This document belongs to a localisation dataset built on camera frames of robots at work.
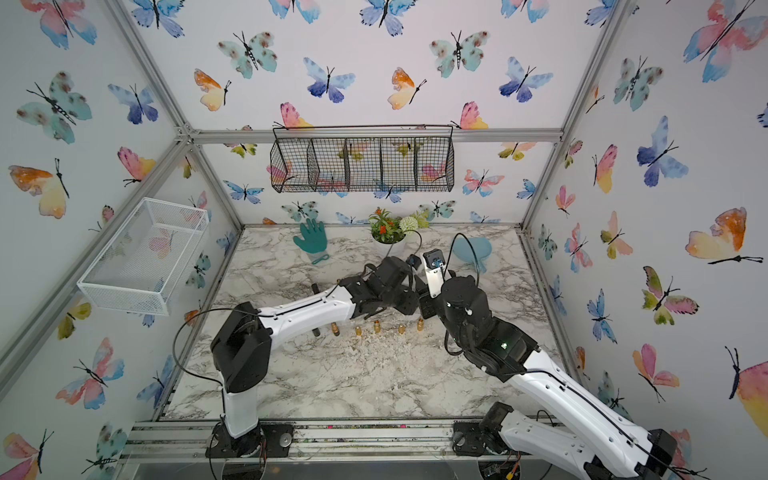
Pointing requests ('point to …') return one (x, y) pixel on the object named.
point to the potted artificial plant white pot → (389, 233)
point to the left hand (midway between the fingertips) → (420, 293)
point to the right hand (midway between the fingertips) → (429, 271)
